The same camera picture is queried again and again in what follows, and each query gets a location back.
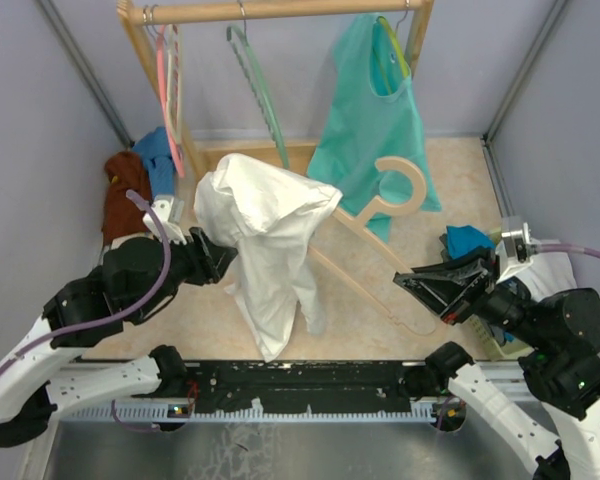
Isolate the blue cloth in basket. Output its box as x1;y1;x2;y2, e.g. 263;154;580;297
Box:
444;225;513;347

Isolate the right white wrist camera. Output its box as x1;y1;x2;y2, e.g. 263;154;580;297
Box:
495;216;533;283

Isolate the green plastic hanger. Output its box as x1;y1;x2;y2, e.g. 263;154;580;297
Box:
226;0;290;169

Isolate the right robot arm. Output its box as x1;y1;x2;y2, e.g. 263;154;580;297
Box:
394;245;600;479

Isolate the cream plastic hanger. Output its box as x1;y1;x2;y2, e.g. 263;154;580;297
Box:
165;24;182;146

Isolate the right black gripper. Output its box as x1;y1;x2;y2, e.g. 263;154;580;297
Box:
393;242;551;347

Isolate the teal t-shirt on hanger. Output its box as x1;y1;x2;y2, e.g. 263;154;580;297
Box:
307;14;442;216

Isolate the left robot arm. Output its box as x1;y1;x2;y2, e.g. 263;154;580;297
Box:
0;227;237;448

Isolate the pink plastic hanger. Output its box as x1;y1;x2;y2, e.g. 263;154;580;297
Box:
156;24;185;178

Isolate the grey cloth in basket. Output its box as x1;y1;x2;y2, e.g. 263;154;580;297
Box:
439;234;460;262

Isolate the white t-shirt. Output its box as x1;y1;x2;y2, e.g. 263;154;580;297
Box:
194;153;342;361

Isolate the beige wooden hanger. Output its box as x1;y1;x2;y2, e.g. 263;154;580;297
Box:
308;156;427;320

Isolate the yellow-green hanger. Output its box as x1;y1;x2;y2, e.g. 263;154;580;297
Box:
377;16;411;78

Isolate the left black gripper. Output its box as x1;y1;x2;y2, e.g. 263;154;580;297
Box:
132;224;238;320

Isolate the blue cloth by rack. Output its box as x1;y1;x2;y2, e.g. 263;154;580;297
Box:
131;127;176;198

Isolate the wooden clothes rack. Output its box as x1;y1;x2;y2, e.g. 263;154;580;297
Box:
116;0;434;178

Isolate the white cloth in basket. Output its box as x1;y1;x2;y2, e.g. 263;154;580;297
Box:
498;252;577;302

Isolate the brown cloth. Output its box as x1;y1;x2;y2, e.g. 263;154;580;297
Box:
101;151;151;245

